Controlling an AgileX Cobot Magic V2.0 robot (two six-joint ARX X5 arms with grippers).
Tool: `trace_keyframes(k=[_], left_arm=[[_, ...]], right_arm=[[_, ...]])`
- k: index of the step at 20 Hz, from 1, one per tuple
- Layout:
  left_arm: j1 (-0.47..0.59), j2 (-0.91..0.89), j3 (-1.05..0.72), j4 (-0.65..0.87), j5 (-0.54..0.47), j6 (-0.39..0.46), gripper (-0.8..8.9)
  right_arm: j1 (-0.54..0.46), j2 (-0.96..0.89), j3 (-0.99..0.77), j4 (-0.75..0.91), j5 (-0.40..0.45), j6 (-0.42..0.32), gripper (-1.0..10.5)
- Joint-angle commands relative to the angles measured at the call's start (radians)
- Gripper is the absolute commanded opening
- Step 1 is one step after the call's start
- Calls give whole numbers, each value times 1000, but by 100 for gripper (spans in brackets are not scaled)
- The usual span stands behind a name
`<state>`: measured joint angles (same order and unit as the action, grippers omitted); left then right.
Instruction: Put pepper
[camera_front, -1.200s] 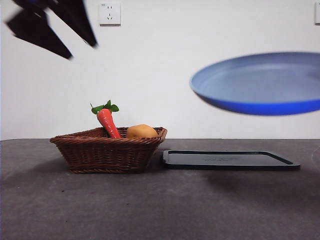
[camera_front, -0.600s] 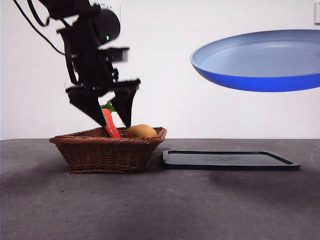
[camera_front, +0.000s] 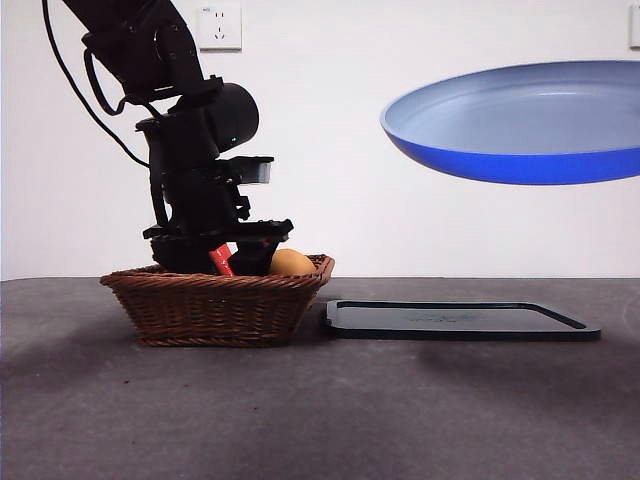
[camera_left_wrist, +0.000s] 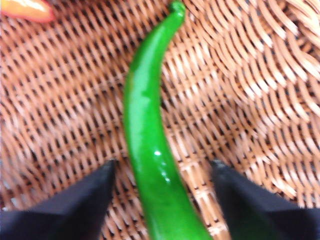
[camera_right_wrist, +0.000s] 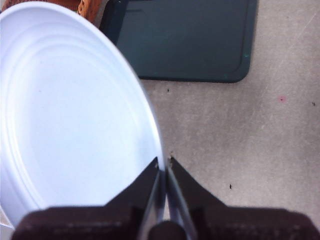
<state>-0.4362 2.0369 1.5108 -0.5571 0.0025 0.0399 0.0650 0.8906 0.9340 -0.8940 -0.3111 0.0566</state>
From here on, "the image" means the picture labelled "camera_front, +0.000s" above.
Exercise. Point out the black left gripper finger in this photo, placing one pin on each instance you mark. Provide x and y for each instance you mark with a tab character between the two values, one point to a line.
252	257
180	257

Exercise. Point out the blue round plate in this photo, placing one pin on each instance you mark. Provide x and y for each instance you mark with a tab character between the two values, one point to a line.
510	165

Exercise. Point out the orange carrot with green leaves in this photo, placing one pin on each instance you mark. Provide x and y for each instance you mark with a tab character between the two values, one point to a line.
222	260

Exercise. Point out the tan potato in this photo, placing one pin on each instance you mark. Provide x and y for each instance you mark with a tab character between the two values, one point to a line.
292	262

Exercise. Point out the brown wicker basket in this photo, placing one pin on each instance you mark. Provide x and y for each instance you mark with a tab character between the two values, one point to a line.
210	310

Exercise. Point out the black rectangular tray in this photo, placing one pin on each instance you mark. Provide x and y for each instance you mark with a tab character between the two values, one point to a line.
450	322

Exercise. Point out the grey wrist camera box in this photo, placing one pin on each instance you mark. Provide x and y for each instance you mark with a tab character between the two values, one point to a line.
255	170

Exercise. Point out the white wall power socket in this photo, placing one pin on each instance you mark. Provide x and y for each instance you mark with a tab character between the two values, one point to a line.
225	29

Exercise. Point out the white wall switch plate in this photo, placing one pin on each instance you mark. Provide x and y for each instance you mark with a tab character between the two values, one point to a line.
635	29

